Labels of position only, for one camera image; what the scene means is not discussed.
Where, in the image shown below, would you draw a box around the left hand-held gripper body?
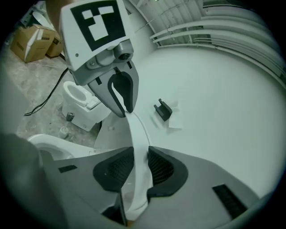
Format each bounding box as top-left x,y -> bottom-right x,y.
59,0 -> 135,87

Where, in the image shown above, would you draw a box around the white toilet with seat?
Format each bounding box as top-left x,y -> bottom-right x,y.
61,80 -> 113,132

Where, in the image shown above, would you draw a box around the white smart toilet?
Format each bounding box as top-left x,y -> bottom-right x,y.
27,133 -> 97,161

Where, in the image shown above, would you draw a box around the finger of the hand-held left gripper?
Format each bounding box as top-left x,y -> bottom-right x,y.
113,60 -> 139,113
87,70 -> 126,119

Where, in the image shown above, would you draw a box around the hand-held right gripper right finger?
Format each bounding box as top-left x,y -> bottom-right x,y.
134,145 -> 261,229

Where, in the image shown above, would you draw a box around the thick black floor cable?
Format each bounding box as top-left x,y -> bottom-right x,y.
23,68 -> 69,117

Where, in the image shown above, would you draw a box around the white ceiling pipes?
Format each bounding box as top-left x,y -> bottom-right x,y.
149,0 -> 286,86

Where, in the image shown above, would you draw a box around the large dark wall bracket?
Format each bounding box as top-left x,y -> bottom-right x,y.
153,98 -> 173,122

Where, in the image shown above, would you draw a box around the white oval basin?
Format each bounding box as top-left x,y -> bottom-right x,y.
32,10 -> 56,31

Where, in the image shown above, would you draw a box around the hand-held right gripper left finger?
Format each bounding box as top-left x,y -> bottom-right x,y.
43,146 -> 135,229

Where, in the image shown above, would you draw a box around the open cardboard box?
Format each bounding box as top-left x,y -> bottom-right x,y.
10,24 -> 57,64

